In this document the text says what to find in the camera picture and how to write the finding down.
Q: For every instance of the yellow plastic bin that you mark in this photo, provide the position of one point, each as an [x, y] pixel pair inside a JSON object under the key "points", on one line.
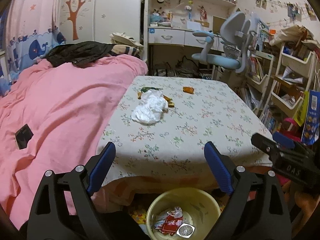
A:
{"points": [[207, 205]]}

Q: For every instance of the blue hanging bag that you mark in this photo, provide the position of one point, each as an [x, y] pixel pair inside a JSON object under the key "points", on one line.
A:
{"points": [[311, 120]]}

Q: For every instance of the white tissue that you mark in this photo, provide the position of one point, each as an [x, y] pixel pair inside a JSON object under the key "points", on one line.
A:
{"points": [[150, 107]]}

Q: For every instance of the pink whale print curtain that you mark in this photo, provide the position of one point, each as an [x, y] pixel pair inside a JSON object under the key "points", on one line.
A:
{"points": [[32, 30]]}

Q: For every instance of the white storage rack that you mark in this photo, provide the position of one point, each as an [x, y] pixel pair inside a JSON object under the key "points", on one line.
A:
{"points": [[292, 80]]}

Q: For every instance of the pale blue desk chair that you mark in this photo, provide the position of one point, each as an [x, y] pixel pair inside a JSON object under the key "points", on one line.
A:
{"points": [[232, 42]]}

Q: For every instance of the pink blanket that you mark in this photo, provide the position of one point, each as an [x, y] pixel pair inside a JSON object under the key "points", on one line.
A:
{"points": [[62, 105]]}

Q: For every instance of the cork board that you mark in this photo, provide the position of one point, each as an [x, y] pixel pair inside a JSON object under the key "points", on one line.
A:
{"points": [[218, 23]]}

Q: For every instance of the black smartphone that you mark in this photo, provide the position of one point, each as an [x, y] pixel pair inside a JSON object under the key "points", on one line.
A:
{"points": [[23, 136]]}

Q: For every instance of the white desk with drawers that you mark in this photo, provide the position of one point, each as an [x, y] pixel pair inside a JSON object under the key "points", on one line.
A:
{"points": [[165, 36]]}

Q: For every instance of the black jacket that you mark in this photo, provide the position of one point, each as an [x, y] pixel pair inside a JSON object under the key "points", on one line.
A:
{"points": [[80, 52]]}

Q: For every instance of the beige canvas tote bag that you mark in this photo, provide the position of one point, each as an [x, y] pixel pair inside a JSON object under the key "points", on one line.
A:
{"points": [[125, 38]]}

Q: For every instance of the floral tablecloth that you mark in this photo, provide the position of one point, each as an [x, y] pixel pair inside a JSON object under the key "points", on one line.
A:
{"points": [[190, 130]]}

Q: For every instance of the white square foil lid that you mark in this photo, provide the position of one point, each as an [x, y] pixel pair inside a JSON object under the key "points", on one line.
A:
{"points": [[185, 230]]}

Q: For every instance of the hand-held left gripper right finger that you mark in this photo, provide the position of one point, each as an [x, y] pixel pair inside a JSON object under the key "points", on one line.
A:
{"points": [[220, 170]]}

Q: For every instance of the red snack wrapper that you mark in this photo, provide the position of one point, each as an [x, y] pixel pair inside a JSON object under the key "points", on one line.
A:
{"points": [[171, 223]]}

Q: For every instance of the pile of papers and bags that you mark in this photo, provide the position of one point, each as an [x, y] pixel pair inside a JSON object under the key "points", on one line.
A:
{"points": [[185, 67]]}

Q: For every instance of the striped pillow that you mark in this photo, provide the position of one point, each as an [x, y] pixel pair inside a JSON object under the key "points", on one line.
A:
{"points": [[125, 50]]}

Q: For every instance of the white wardrobe with tree sticker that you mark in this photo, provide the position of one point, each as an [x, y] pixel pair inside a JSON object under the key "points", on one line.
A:
{"points": [[112, 10]]}

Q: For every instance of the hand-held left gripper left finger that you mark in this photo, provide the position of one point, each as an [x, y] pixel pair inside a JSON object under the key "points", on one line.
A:
{"points": [[101, 170]]}

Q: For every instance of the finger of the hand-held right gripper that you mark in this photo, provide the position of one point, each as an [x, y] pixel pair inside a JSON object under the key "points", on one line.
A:
{"points": [[283, 140], [261, 141]]}

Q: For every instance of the small orange wrapper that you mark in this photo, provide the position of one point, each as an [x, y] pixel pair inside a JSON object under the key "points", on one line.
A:
{"points": [[188, 90]]}

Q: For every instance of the green wrapper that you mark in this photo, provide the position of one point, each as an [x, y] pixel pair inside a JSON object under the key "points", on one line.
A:
{"points": [[150, 89]]}

